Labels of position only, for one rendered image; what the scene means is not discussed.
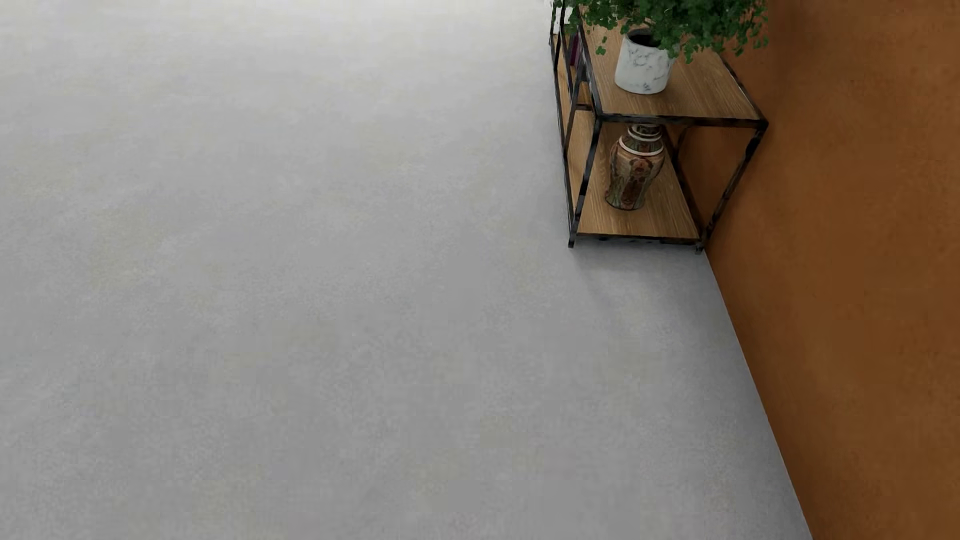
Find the wooden shelf with black frame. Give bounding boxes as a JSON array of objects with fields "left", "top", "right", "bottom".
[{"left": 549, "top": 0, "right": 770, "bottom": 255}]

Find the patterned ceramic vase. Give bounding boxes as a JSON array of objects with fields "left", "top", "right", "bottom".
[{"left": 604, "top": 123, "right": 667, "bottom": 212}]

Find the white marble plant pot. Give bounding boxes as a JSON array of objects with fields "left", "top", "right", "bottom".
[{"left": 613, "top": 28, "right": 679, "bottom": 96}]

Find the green leafy plant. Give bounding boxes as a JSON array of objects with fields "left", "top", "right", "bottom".
[{"left": 551, "top": 0, "right": 771, "bottom": 64}]

